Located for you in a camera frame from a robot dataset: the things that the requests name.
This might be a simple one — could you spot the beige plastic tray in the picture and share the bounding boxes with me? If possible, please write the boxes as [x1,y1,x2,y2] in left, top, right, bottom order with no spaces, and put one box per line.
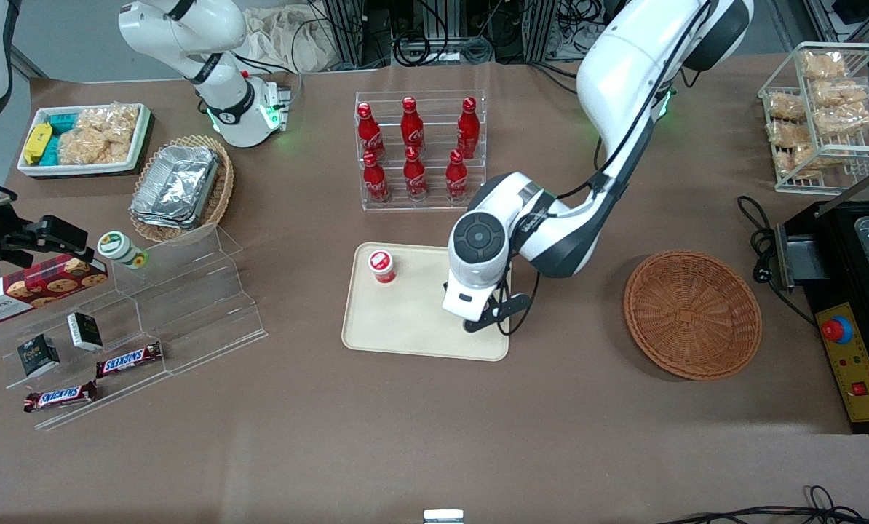
[341,242,513,362]

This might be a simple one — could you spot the round brown wicker basket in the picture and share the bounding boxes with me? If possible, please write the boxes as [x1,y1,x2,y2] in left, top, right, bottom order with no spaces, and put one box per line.
[623,250,763,382]

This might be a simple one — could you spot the oval wicker basket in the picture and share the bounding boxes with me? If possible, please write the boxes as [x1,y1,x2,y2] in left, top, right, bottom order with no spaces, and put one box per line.
[128,134,236,245]

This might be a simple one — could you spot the red cookie box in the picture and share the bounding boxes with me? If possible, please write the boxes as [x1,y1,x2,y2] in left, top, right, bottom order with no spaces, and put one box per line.
[0,254,110,325]

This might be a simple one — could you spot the white plastic snack bin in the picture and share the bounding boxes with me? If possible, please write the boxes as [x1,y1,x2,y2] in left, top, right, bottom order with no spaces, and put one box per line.
[17,103,154,178]

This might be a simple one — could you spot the green lid yogurt cup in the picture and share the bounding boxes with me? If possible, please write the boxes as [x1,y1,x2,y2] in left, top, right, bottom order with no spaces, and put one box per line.
[97,231,149,271]

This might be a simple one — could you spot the small black carton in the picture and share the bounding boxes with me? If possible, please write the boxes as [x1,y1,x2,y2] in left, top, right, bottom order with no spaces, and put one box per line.
[17,333,62,378]
[66,311,105,352]

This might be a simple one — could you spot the yellow snack packet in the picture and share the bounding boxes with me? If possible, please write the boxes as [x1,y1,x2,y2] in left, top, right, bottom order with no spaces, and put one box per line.
[23,123,54,166]

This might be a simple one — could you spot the teal snack packet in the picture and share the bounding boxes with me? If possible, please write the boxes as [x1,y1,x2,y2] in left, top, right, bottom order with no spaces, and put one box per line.
[40,112,80,166]

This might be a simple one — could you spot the clear rice cracker bag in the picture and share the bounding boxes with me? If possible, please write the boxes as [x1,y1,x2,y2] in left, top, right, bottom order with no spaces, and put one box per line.
[57,103,141,166]

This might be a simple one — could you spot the red lid yogurt cup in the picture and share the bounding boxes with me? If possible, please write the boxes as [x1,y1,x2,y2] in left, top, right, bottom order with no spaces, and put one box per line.
[366,249,397,285]

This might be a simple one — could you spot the red cola bottle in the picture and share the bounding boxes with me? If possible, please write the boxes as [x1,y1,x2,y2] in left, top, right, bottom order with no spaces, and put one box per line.
[402,146,430,202]
[356,102,387,162]
[445,148,471,202]
[362,150,391,204]
[456,96,481,160]
[400,96,426,151]

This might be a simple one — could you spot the Snickers chocolate bar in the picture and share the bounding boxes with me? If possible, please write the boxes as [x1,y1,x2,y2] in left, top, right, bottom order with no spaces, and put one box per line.
[23,380,99,414]
[95,341,164,380]

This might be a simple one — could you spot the stacked aluminium foil containers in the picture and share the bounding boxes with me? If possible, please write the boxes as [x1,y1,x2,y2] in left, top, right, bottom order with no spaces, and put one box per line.
[130,145,221,230]

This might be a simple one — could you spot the clear acrylic step shelf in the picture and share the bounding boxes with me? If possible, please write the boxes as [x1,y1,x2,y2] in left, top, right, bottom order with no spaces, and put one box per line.
[0,223,269,432]

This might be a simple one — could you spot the clear acrylic bottle rack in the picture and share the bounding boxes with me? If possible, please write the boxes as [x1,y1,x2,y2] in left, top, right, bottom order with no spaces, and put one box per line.
[354,90,487,213]

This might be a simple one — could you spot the beige crumpled cloth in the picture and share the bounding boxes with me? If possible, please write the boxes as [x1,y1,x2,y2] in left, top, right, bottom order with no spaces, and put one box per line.
[241,6,349,74]

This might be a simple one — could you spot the clear fried snack bag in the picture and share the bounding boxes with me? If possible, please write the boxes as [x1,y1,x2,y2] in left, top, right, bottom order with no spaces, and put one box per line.
[812,78,869,109]
[765,91,808,124]
[765,119,815,148]
[812,105,869,139]
[775,144,844,181]
[799,49,849,82]

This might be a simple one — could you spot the black heating appliance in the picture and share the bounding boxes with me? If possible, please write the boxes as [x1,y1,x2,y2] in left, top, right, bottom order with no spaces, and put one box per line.
[774,196,869,436]

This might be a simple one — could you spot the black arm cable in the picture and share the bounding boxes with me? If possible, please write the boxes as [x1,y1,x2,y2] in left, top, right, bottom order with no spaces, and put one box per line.
[494,69,677,337]

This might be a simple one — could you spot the black appliance power cable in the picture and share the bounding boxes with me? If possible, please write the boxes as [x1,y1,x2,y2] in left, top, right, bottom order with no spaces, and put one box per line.
[737,194,818,326]

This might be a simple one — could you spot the black cable coil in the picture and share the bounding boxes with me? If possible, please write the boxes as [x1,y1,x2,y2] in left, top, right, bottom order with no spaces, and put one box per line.
[392,31,433,67]

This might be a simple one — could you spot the aluminium frame post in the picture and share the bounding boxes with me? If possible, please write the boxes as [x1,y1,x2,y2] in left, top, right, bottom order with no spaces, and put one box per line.
[322,0,392,71]
[525,0,560,63]

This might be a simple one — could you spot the white wire rack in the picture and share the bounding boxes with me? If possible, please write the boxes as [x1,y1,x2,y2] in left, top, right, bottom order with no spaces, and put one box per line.
[758,41,869,197]

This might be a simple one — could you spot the black floor cable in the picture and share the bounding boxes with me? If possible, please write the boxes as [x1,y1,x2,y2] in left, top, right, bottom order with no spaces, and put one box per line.
[656,485,869,524]

